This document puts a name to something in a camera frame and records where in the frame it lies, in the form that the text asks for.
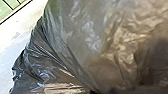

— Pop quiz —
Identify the translucent plastic bag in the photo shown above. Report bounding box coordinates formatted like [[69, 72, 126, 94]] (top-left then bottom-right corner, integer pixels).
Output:
[[9, 0, 168, 94]]

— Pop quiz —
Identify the green framed glass window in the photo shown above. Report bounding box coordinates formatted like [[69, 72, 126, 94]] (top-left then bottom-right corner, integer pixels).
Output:
[[0, 0, 33, 25]]

